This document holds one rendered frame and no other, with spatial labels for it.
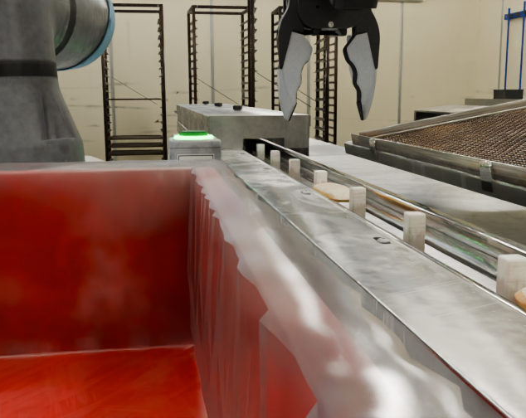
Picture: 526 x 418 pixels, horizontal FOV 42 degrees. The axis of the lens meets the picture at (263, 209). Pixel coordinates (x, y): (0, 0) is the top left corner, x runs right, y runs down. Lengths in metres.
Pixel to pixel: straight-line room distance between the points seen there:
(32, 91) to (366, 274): 0.40
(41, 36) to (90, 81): 7.06
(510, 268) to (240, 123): 0.85
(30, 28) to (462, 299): 0.48
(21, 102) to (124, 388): 0.38
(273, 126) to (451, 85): 7.37
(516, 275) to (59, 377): 0.24
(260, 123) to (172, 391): 0.90
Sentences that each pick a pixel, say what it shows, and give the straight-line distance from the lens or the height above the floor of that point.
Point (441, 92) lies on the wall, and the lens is 8.46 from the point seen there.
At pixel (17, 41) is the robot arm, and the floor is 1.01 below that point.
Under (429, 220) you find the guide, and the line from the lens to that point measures 0.57.
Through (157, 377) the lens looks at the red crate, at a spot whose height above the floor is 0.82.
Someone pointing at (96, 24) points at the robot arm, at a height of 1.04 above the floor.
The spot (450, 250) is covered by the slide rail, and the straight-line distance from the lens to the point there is 0.49.
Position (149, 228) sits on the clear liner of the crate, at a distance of 0.36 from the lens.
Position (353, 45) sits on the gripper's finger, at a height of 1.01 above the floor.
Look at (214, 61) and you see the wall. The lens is 7.76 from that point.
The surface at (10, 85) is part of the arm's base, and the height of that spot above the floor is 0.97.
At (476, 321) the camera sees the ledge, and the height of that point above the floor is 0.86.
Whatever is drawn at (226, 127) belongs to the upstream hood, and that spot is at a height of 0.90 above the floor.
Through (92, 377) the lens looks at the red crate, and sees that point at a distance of 0.35.
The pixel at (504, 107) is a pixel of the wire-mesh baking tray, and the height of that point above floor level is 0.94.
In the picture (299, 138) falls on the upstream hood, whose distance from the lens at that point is 1.20.
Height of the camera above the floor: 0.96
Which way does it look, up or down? 10 degrees down
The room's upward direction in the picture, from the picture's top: straight up
